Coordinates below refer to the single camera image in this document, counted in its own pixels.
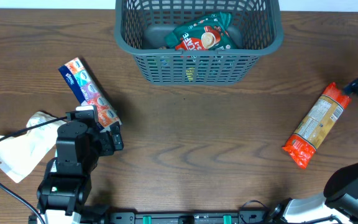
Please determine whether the colourful tissue pack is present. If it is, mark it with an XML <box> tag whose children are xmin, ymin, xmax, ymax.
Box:
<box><xmin>58</xmin><ymin>57</ymin><xmax>122</xmax><ymax>131</ymax></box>

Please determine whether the orange pasta packet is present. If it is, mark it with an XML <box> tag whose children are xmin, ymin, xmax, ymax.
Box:
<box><xmin>282</xmin><ymin>82</ymin><xmax>351</xmax><ymax>169</ymax></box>

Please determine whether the green Nescafe coffee bag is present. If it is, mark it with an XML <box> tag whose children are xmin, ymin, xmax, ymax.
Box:
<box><xmin>164</xmin><ymin>12</ymin><xmax>237</xmax><ymax>51</ymax></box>

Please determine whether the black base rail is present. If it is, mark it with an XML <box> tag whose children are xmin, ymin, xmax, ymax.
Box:
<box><xmin>28</xmin><ymin>200</ymin><xmax>347</xmax><ymax>224</ymax></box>

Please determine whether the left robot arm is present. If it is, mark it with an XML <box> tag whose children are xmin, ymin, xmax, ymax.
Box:
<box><xmin>29</xmin><ymin>105</ymin><xmax>124</xmax><ymax>223</ymax></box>

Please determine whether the white paper pouch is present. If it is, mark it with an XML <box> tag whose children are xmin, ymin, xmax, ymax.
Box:
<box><xmin>0</xmin><ymin>121</ymin><xmax>66</xmax><ymax>183</ymax></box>

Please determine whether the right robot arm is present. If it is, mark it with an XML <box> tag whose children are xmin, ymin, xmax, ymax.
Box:
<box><xmin>264</xmin><ymin>78</ymin><xmax>358</xmax><ymax>223</ymax></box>

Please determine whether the grey plastic basket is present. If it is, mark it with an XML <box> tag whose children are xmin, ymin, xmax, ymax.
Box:
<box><xmin>114</xmin><ymin>0</ymin><xmax>284</xmax><ymax>85</ymax></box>

